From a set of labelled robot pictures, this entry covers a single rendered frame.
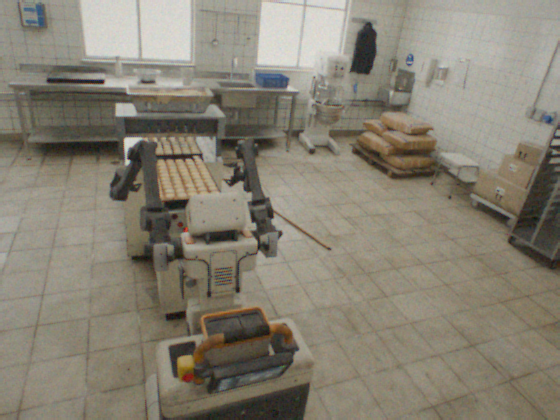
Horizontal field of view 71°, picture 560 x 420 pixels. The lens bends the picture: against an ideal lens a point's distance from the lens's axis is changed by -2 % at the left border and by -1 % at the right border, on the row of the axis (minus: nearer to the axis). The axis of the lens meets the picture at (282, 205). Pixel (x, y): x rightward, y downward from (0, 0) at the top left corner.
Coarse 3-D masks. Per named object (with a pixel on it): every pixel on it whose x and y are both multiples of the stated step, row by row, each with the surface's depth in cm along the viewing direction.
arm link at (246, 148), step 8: (240, 144) 193; (248, 144) 185; (240, 152) 191; (248, 152) 183; (248, 160) 181; (248, 168) 180; (256, 168) 180; (248, 176) 178; (256, 176) 178; (256, 184) 176; (256, 192) 175; (256, 200) 173; (264, 200) 174; (248, 208) 171; (272, 208) 170; (272, 216) 171
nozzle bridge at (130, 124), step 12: (120, 108) 270; (132, 108) 273; (216, 108) 296; (120, 120) 256; (132, 120) 266; (144, 120) 269; (156, 120) 272; (168, 120) 275; (180, 120) 278; (192, 120) 281; (204, 120) 284; (216, 120) 285; (120, 132) 259; (132, 132) 268; (144, 132) 271; (156, 132) 274; (180, 132) 279; (192, 132) 282; (204, 132) 284; (216, 132) 287; (120, 144) 273; (216, 144) 297; (120, 156) 277
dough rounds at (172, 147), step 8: (160, 144) 290; (168, 144) 291; (176, 144) 293; (184, 144) 295; (192, 144) 297; (160, 152) 275; (168, 152) 277; (176, 152) 279; (184, 152) 281; (192, 152) 284
